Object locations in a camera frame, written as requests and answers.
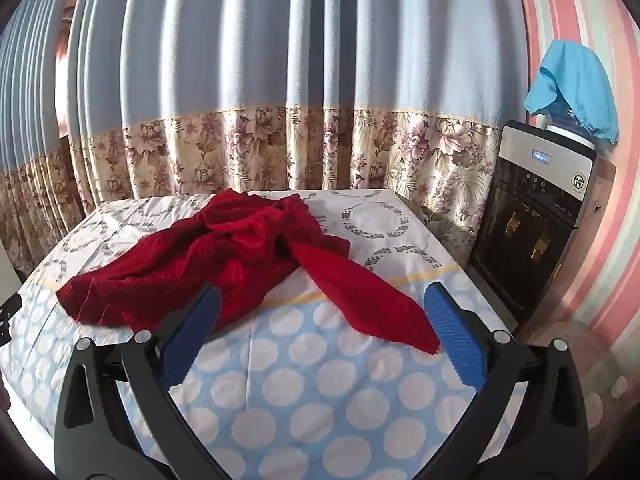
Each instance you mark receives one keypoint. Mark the blue curtain with floral hem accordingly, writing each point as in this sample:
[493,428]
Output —
[30,125]
[300,85]

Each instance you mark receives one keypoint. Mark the blue cloth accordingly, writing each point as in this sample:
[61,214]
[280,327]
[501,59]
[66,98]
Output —
[575,85]

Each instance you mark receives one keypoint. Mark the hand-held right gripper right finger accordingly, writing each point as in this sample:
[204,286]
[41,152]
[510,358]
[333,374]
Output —
[457,340]

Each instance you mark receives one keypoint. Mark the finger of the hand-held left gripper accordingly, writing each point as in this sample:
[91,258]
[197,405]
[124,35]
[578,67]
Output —
[10,317]

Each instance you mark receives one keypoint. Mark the black and silver water dispenser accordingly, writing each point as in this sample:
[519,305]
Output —
[530,230]

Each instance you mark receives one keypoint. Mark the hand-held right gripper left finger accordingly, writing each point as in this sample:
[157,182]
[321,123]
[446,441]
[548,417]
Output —
[192,332]

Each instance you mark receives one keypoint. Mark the blue water bottle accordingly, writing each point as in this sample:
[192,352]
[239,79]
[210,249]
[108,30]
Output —
[561,112]

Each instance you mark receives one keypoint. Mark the red knit sweater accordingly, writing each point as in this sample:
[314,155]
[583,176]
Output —
[235,255]

